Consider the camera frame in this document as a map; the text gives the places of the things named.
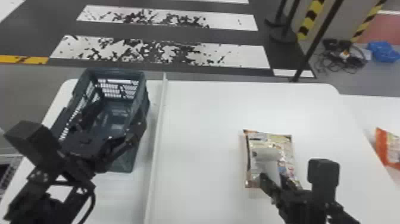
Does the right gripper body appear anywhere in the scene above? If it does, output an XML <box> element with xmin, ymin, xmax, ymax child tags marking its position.
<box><xmin>274</xmin><ymin>188</ymin><xmax>328</xmax><ymax>224</ymax></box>

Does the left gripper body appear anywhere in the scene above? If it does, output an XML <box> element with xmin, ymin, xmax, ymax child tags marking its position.
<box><xmin>58</xmin><ymin>120</ymin><xmax>126</xmax><ymax>176</ymax></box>

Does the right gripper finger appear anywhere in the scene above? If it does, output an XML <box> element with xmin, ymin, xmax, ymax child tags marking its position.
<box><xmin>279</xmin><ymin>173</ymin><xmax>301</xmax><ymax>192</ymax></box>
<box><xmin>259</xmin><ymin>172</ymin><xmax>283</xmax><ymax>201</ymax></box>

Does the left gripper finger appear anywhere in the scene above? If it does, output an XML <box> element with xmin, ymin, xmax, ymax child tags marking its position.
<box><xmin>105</xmin><ymin>119</ymin><xmax>148</xmax><ymax>158</ymax></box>

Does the blue basket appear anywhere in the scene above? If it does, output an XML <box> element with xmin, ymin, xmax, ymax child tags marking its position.
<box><xmin>49</xmin><ymin>67</ymin><xmax>151</xmax><ymax>174</ymax></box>

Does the silver snack packet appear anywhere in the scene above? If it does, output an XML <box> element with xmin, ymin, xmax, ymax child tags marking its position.
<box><xmin>242</xmin><ymin>129</ymin><xmax>303</xmax><ymax>190</ymax></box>

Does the orange snack packet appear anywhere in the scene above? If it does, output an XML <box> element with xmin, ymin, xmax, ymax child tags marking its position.
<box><xmin>374</xmin><ymin>127</ymin><xmax>400</xmax><ymax>172</ymax></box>

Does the blue bag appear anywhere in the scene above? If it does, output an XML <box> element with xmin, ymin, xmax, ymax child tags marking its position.
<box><xmin>366</xmin><ymin>41</ymin><xmax>400</xmax><ymax>64</ymax></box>

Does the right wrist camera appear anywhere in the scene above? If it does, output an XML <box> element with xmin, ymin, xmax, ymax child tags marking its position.
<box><xmin>307</xmin><ymin>158</ymin><xmax>340</xmax><ymax>205</ymax></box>

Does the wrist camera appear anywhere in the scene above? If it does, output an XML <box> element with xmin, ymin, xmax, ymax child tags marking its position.
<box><xmin>307</xmin><ymin>158</ymin><xmax>340</xmax><ymax>205</ymax></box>
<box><xmin>3</xmin><ymin>120</ymin><xmax>63</xmax><ymax>175</ymax></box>

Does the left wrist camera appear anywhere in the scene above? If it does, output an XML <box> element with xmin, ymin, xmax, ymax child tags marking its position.
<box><xmin>3</xmin><ymin>120</ymin><xmax>63</xmax><ymax>175</ymax></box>

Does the black cable bundle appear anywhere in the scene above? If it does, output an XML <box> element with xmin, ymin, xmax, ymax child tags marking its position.
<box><xmin>313</xmin><ymin>38</ymin><xmax>368</xmax><ymax>75</ymax></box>

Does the yellow black striped post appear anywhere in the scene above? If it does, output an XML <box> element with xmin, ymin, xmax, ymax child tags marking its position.
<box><xmin>351</xmin><ymin>0</ymin><xmax>388</xmax><ymax>43</ymax></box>
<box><xmin>296</xmin><ymin>0</ymin><xmax>326</xmax><ymax>42</ymax></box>

